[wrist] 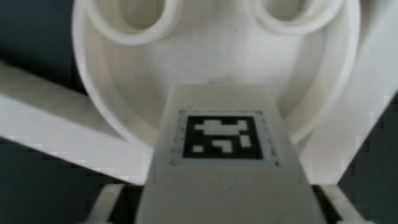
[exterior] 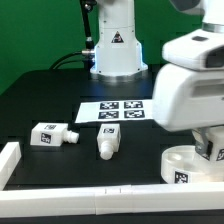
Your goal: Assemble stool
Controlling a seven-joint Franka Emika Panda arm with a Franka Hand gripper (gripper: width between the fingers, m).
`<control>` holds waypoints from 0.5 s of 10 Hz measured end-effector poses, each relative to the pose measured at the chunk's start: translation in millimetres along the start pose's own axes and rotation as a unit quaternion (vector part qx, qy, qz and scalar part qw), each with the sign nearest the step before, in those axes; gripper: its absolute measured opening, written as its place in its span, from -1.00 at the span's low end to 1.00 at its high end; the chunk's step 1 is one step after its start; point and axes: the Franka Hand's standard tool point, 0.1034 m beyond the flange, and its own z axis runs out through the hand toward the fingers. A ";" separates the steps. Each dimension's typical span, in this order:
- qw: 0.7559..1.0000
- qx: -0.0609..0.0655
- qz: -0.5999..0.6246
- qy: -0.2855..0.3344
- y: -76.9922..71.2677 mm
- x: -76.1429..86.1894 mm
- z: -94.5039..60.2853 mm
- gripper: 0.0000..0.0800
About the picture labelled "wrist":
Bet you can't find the white front barrier wall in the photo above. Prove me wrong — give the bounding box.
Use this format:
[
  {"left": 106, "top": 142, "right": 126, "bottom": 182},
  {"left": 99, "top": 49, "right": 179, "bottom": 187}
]
[{"left": 0, "top": 61, "right": 151, "bottom": 185}]

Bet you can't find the white round stool seat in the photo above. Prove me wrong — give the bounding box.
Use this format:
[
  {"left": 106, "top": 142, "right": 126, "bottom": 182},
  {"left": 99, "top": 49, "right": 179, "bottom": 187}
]
[{"left": 72, "top": 0, "right": 360, "bottom": 150}]

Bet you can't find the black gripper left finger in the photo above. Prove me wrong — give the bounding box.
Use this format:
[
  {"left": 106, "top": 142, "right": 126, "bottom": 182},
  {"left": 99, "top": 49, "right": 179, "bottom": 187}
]
[{"left": 78, "top": 184, "right": 143, "bottom": 224}]

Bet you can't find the white stool leg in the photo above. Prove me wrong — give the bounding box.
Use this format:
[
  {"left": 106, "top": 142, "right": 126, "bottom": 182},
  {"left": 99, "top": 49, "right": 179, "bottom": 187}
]
[{"left": 136, "top": 84, "right": 327, "bottom": 224}]

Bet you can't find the white barrier wall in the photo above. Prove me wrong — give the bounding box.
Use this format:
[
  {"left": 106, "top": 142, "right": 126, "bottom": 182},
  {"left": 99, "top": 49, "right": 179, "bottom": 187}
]
[
  {"left": 0, "top": 61, "right": 151, "bottom": 185},
  {"left": 298, "top": 0, "right": 398, "bottom": 185}
]

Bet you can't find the white right barrier wall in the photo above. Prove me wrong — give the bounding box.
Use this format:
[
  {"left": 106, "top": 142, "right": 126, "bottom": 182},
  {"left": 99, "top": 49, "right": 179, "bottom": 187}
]
[{"left": 298, "top": 0, "right": 398, "bottom": 185}]

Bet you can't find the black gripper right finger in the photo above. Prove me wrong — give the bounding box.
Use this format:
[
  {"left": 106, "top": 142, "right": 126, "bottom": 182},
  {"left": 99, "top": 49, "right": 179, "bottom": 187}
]
[{"left": 312, "top": 185, "right": 374, "bottom": 224}]

